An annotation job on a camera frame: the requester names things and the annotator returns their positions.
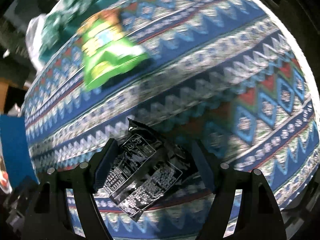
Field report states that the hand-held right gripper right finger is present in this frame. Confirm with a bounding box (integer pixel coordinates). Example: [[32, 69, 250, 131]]
[[191, 139, 288, 240]]

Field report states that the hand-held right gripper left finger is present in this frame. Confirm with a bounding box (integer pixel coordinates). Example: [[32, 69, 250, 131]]
[[27, 137, 120, 240]]

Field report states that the black snack packet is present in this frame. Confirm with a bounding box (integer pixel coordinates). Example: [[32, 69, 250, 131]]
[[94, 117, 201, 217]]

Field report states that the blue storage box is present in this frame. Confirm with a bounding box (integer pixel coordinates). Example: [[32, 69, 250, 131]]
[[0, 114, 38, 196]]

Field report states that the green chip bag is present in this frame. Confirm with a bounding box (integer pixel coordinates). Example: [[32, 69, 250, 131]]
[[77, 8, 152, 92]]

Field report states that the patterned blue tablecloth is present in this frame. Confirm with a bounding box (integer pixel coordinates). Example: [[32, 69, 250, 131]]
[[21, 0, 320, 240]]

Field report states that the wooden cabinet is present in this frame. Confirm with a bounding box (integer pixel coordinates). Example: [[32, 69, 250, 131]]
[[0, 77, 11, 116]]

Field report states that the white plastic bag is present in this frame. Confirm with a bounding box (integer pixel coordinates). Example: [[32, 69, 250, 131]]
[[24, 14, 51, 73]]

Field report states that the green plastic bag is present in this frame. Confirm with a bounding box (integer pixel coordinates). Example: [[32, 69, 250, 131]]
[[40, 0, 127, 59]]

